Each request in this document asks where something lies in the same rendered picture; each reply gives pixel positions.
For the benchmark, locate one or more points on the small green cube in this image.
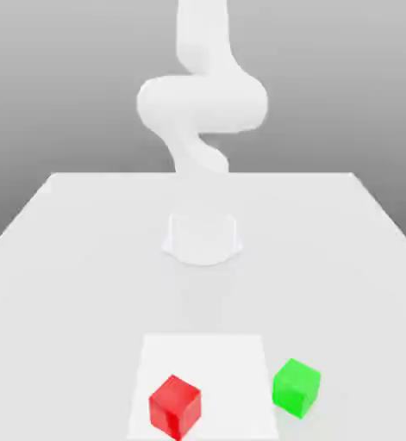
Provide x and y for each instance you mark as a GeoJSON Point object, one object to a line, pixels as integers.
{"type": "Point", "coordinates": [295, 387]}

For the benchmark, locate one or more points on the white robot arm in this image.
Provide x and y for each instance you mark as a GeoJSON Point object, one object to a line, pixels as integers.
{"type": "Point", "coordinates": [202, 103]}

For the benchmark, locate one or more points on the small red cube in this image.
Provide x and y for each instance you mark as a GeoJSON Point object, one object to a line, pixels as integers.
{"type": "Point", "coordinates": [175, 406]}

